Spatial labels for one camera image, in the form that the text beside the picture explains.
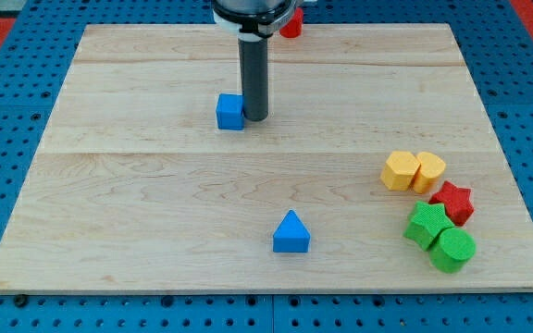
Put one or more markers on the yellow hexagon block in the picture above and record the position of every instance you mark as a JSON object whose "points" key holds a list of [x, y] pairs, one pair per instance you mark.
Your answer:
{"points": [[399, 170]]}

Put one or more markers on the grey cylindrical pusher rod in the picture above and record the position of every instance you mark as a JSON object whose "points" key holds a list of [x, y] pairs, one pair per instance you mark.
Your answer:
{"points": [[254, 76]]}

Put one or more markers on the green cylinder block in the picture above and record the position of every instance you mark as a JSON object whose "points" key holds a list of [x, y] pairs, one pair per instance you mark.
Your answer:
{"points": [[452, 250]]}

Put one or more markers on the light wooden board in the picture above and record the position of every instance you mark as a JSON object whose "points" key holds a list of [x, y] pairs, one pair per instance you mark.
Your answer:
{"points": [[134, 189]]}

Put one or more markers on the red block at top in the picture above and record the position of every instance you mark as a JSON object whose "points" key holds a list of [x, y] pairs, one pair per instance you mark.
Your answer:
{"points": [[294, 27]]}

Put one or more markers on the red star block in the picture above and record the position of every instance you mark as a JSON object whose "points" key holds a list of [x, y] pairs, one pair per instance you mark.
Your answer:
{"points": [[457, 202]]}

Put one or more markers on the blue triangle block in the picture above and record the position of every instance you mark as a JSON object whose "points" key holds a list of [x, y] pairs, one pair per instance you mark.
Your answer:
{"points": [[291, 235]]}

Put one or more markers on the green star block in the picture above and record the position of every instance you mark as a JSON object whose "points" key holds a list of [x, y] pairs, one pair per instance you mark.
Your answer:
{"points": [[426, 221]]}

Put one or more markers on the blue cube block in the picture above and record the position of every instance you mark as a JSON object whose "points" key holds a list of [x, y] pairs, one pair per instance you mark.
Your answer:
{"points": [[229, 112]]}

